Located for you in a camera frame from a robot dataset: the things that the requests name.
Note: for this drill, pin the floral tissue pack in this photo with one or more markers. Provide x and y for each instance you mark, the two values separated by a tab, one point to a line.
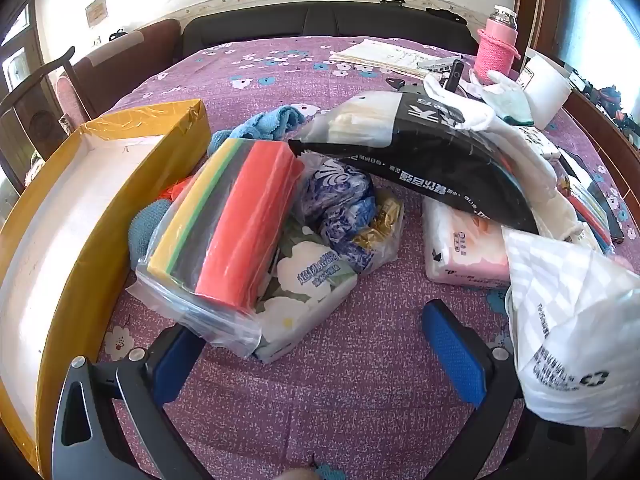
305	280

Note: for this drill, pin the gold foil packet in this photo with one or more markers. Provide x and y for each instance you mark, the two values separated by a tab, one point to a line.
382	225

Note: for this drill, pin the brown armchair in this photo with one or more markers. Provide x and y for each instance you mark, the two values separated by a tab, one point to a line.
120	60

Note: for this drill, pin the small black device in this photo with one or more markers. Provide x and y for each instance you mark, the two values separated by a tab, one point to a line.
455	76

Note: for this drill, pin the black and white packet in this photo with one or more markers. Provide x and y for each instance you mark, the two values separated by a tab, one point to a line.
425	160

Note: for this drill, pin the white plastic bag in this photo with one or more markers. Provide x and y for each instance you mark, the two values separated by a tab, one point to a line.
575	330

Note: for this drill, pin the white work gloves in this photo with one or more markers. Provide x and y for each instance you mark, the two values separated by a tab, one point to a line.
507	97

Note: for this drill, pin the stack of papers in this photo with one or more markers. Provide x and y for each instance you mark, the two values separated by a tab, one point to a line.
385	55

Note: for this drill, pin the pink tissue pack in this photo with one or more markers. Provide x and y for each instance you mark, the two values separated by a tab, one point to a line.
460	255

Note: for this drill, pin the colourful sponge pack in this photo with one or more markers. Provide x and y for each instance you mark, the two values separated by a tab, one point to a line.
235	220

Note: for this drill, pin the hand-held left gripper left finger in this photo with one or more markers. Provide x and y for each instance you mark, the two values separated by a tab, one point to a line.
176	360

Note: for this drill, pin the dark wooden chair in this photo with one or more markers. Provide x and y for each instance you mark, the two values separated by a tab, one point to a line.
25	105

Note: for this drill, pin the pink knit-covered bottle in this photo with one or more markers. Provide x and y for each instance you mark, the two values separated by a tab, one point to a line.
494	50

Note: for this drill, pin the yellow-taped cardboard box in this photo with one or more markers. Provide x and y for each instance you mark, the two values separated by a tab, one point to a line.
60	240

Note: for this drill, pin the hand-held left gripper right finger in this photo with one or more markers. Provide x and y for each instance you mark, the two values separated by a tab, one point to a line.
450	345

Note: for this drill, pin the purple floral tablecloth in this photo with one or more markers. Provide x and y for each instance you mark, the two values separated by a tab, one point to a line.
360	410

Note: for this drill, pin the white plastic container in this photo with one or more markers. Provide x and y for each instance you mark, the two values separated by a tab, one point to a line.
547	90

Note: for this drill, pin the black sofa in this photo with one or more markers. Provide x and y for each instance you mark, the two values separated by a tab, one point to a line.
320	27

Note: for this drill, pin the blue white patterned bag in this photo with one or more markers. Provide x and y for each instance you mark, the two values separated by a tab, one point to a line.
340	195

